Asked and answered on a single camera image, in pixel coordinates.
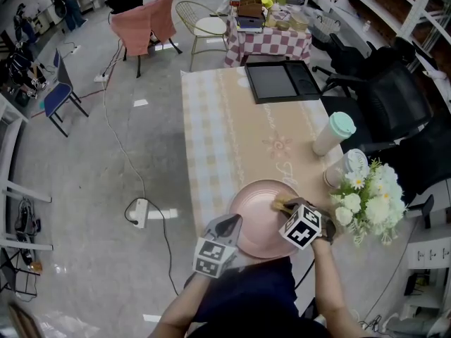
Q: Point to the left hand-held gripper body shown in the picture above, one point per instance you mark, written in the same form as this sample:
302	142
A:
211	257

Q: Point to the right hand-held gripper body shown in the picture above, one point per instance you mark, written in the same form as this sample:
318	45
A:
301	227

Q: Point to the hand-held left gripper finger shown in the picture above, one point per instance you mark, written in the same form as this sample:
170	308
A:
237	236
218	224

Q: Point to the yellow sponge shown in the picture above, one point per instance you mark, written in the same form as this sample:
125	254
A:
280	203

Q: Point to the big pink plate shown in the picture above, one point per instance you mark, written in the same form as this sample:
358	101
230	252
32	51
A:
253	217

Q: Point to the person's right forearm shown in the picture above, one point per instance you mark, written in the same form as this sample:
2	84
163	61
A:
329	283

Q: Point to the person's left forearm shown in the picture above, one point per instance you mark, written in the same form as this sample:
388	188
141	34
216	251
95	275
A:
176	308

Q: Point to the person's right hand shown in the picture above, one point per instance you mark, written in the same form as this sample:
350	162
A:
328	229

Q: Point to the person's dark navy clothing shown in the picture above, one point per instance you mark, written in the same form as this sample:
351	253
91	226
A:
253	294

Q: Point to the cream tumbler mint lid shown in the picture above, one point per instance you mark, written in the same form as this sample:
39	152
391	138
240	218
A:
331	136

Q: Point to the white power strip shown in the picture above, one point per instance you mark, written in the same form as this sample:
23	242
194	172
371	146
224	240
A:
141	212
100	79
391	320
76	48

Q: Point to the white flower bouquet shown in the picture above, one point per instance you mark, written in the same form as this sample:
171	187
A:
378	203

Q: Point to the beige patterned tablecloth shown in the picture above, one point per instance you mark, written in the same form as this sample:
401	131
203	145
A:
218	125

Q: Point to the black tray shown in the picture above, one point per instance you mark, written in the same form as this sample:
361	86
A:
273	83

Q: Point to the white cabinet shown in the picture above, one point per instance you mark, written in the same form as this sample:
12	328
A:
428	253

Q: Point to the black mesh office chair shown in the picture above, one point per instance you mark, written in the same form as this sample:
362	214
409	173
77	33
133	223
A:
423	164
394	100

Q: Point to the pink checkered tablecloth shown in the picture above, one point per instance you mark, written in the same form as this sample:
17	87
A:
269	46

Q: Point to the orange brown object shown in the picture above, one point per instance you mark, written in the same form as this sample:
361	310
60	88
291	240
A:
36	266

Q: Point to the gold bowl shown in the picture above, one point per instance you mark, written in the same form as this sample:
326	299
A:
283	25

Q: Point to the dark storage box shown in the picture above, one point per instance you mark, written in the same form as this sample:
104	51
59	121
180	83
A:
251	24

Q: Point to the gray bag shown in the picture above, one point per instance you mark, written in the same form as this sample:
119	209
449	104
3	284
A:
27	217

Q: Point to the white bottle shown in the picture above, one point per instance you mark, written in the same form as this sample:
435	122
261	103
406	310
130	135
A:
368	26

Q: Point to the white table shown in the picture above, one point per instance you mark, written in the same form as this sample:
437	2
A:
28	193

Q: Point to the brown wooden box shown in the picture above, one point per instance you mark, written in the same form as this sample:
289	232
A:
250	9

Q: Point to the yellow cup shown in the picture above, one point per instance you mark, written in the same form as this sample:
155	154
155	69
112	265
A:
268	3

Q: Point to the black folding stand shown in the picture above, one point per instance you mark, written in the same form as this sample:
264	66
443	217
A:
8	275

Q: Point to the blue chair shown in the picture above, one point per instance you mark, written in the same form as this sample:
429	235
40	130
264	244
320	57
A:
58	97

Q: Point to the pink cloth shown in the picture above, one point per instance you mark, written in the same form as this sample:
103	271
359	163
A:
141	26

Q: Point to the white shelving rack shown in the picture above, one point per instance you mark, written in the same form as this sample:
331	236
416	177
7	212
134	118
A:
412	12

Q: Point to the white shelf unit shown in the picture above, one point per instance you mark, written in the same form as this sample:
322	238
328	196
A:
10	118

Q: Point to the black floor box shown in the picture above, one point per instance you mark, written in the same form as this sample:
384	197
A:
22	98

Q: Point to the wooden frame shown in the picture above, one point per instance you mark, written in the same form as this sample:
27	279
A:
23	320

